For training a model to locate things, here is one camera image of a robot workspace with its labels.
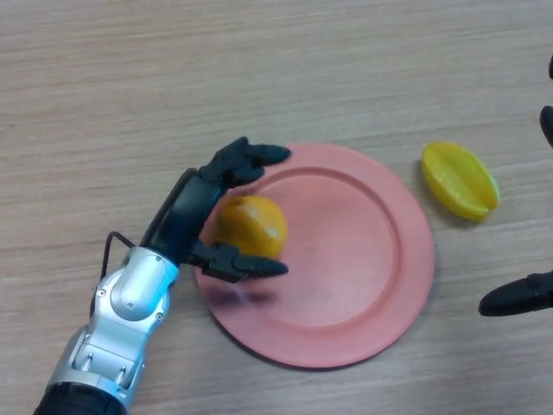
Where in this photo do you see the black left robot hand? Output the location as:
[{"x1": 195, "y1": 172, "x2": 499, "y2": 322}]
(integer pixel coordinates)
[{"x1": 138, "y1": 137, "x2": 292, "y2": 284}]

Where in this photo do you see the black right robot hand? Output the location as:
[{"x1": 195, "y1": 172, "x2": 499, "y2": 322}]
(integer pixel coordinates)
[{"x1": 478, "y1": 54, "x2": 553, "y2": 318}]

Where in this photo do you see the yellow pear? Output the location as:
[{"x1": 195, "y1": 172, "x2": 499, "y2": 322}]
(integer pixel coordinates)
[{"x1": 210, "y1": 195, "x2": 289, "y2": 259}]

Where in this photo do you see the pink round plate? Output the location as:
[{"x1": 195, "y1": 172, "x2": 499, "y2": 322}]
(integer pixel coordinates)
[{"x1": 194, "y1": 143, "x2": 435, "y2": 369}]

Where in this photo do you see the yellow starfruit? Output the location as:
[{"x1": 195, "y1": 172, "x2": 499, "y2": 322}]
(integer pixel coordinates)
[{"x1": 421, "y1": 141, "x2": 501, "y2": 222}]

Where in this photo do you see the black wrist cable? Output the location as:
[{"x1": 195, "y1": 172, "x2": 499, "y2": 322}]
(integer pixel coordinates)
[{"x1": 99, "y1": 232, "x2": 137, "y2": 282}]

